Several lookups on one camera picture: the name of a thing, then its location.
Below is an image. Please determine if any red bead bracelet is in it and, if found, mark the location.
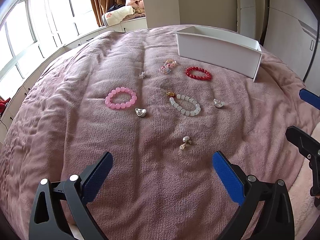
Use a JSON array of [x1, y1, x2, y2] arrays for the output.
[[185, 65, 213, 81]]

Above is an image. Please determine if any pink bead bracelet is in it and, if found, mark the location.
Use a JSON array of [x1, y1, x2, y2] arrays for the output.
[[105, 86, 138, 110]]

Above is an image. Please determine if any pearl earring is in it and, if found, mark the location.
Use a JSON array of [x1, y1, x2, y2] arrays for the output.
[[179, 136, 192, 150]]

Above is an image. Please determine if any silver ingot right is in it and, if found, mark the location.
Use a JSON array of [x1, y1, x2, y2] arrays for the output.
[[213, 99, 225, 108]]

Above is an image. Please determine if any silver ingot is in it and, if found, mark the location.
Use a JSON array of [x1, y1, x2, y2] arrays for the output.
[[135, 108, 147, 118], [213, 99, 225, 108]]

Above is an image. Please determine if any white storage box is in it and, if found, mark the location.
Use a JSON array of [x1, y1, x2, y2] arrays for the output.
[[176, 26, 263, 80]]

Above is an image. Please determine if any silver ingot left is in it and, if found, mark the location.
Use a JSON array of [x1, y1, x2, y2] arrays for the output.
[[135, 108, 147, 118]]

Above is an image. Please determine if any pink bed blanket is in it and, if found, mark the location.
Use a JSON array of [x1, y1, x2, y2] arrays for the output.
[[1, 25, 319, 239]]

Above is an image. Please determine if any silver crystal brooch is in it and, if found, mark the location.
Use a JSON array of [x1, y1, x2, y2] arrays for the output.
[[139, 72, 146, 79]]

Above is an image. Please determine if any pile of folded bedding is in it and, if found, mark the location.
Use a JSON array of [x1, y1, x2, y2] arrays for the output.
[[101, 0, 145, 27]]

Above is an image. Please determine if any window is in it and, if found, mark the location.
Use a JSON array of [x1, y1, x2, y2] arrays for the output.
[[1, 0, 98, 97]]

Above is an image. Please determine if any white bead bracelet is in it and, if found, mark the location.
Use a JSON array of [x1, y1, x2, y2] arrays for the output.
[[165, 90, 202, 117]]

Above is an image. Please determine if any colourful bead bracelet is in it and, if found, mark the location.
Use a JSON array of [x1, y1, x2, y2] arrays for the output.
[[158, 58, 179, 75]]

